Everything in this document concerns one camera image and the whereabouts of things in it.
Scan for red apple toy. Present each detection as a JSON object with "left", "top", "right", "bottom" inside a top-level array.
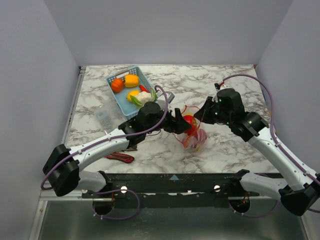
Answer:
[{"left": 183, "top": 114, "right": 198, "bottom": 136}]

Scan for yellow bell pepper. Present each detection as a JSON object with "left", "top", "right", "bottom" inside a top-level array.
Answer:
[{"left": 124, "top": 74, "right": 140, "bottom": 88}]

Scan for clear plastic screw box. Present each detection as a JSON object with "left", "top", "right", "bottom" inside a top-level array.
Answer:
[{"left": 94, "top": 108, "right": 118, "bottom": 133}]

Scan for red chili toy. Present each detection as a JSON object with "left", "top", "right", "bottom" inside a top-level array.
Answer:
[{"left": 139, "top": 84, "right": 149, "bottom": 93}]

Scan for yellow handled pliers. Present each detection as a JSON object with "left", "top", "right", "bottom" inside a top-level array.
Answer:
[{"left": 122, "top": 147, "right": 138, "bottom": 152}]

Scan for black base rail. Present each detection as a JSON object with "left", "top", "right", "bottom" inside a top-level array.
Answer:
[{"left": 82, "top": 173, "right": 246, "bottom": 209}]

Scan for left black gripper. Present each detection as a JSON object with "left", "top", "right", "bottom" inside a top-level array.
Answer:
[{"left": 145, "top": 105, "right": 191, "bottom": 135}]

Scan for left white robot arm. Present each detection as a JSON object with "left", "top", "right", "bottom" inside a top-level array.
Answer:
[{"left": 42, "top": 102, "right": 192, "bottom": 198}]

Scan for orange pumpkin toy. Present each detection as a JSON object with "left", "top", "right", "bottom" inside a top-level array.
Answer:
[{"left": 110, "top": 78, "right": 125, "bottom": 93}]

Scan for red utility knife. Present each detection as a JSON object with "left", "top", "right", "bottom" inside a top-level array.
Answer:
[{"left": 106, "top": 152, "right": 135, "bottom": 164}]

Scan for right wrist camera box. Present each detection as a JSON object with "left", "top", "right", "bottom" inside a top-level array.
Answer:
[{"left": 214, "top": 81, "right": 229, "bottom": 92}]

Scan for white cauliflower toy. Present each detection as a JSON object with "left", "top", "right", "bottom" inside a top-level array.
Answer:
[{"left": 131, "top": 90, "right": 156, "bottom": 108}]

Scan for blue plastic basket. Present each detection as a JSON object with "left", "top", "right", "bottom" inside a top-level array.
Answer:
[{"left": 105, "top": 66, "right": 154, "bottom": 120}]

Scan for clear zip top bag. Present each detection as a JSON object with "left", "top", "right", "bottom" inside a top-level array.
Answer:
[{"left": 173, "top": 104, "right": 208, "bottom": 153}]

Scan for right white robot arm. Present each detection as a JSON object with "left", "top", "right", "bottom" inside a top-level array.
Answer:
[{"left": 193, "top": 88, "right": 320, "bottom": 216}]

